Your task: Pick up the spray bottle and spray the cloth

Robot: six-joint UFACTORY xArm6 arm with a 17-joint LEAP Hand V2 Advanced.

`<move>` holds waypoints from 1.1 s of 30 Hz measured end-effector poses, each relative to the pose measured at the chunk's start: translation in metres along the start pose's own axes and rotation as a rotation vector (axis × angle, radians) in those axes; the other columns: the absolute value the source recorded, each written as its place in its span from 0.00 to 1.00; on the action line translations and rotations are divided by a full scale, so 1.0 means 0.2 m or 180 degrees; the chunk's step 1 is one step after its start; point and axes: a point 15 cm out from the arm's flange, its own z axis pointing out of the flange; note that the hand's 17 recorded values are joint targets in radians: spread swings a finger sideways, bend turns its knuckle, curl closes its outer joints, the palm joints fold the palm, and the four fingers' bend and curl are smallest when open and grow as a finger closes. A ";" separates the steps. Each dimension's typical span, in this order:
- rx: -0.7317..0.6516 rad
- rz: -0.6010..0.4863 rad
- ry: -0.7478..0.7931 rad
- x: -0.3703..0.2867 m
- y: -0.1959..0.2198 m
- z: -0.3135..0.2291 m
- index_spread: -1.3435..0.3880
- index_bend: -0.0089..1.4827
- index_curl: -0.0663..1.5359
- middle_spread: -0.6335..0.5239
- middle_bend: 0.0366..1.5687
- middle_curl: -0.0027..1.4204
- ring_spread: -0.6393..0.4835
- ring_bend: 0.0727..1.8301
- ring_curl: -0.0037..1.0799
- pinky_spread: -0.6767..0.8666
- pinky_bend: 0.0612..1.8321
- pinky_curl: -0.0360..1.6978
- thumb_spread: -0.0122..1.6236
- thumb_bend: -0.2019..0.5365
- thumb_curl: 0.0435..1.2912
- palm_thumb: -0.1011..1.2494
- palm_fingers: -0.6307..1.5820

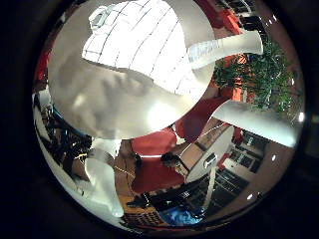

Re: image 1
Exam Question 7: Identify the black cable bundle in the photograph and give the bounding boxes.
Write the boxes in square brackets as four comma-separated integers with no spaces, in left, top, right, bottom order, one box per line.
[43,109,95,168]

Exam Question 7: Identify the person with dark hair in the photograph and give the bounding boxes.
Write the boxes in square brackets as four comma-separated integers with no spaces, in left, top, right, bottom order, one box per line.
[159,150,192,182]

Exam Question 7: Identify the black shelf unit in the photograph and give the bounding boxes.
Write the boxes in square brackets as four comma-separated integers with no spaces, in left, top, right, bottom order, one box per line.
[208,167,251,208]

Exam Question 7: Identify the red seat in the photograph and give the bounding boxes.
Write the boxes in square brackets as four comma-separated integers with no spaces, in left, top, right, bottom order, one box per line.
[34,49,52,85]
[174,96,230,143]
[130,127,177,157]
[195,0,244,36]
[132,157,185,195]

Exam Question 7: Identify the green leafy plant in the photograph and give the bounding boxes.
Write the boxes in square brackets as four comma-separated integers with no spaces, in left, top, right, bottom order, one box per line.
[212,39,302,118]

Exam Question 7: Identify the blue bag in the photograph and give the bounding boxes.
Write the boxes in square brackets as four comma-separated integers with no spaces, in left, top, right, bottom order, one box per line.
[159,205,204,227]

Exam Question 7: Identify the blue cable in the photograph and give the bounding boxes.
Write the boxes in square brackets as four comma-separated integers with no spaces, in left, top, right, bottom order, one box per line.
[51,108,89,137]

